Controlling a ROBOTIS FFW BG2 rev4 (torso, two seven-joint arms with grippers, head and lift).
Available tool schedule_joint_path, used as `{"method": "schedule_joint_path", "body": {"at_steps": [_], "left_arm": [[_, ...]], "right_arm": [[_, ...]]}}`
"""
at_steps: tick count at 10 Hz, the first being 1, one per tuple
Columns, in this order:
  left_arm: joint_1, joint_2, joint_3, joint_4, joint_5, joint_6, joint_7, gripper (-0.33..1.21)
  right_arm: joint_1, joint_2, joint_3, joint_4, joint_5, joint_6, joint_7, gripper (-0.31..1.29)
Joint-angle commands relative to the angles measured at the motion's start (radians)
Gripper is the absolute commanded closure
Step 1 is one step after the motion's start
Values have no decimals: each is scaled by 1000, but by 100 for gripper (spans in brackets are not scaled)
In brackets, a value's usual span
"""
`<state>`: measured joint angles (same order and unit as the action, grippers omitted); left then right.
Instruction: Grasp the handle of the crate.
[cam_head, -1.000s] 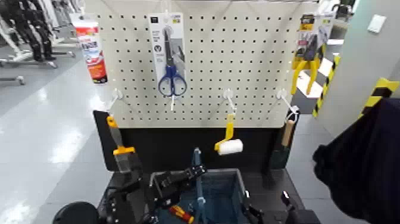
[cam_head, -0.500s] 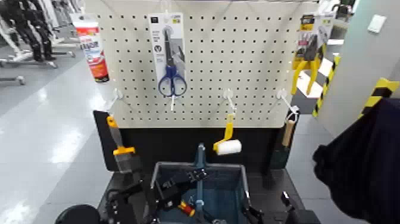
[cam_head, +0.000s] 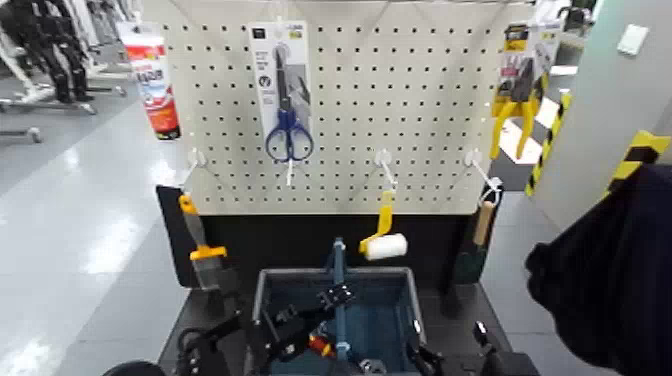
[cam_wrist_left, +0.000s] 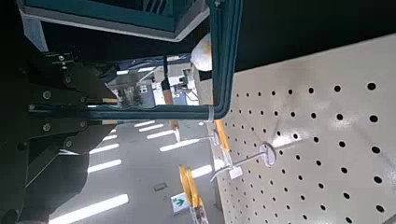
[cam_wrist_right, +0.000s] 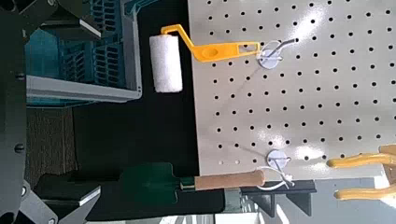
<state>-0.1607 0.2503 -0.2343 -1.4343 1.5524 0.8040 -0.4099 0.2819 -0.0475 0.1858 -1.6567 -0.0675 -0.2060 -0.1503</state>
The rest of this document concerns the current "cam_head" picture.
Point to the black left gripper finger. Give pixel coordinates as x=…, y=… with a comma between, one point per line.
x=347, y=295
x=328, y=302

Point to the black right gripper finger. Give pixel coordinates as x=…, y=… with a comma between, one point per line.
x=417, y=338

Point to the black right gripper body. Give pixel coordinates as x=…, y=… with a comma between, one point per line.
x=433, y=365

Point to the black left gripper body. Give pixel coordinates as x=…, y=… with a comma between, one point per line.
x=286, y=333

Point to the blue grey plastic crate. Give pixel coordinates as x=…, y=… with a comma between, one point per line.
x=383, y=315

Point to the red yellow screwdriver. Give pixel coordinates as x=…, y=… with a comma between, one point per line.
x=320, y=345

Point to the grey round metal part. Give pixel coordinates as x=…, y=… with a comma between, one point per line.
x=372, y=366

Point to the black base panel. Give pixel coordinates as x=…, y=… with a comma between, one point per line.
x=283, y=241

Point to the white pegboard hook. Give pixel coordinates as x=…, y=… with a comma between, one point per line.
x=197, y=156
x=289, y=170
x=480, y=165
x=386, y=162

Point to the dark navy garment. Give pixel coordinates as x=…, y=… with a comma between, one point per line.
x=614, y=283

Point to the white perforated pegboard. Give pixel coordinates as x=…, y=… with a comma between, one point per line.
x=409, y=105

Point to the yellow black hazard strip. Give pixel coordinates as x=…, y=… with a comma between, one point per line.
x=548, y=142
x=635, y=157

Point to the white scissors package card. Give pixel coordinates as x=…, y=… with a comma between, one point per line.
x=268, y=58

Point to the red white product package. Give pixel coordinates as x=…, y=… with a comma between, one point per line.
x=156, y=84

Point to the yellow pliers package card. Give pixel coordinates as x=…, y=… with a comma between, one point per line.
x=517, y=47

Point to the grey wheeled stand base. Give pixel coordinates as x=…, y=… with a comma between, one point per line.
x=21, y=134

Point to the white wall plate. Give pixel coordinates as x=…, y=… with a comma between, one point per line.
x=632, y=40

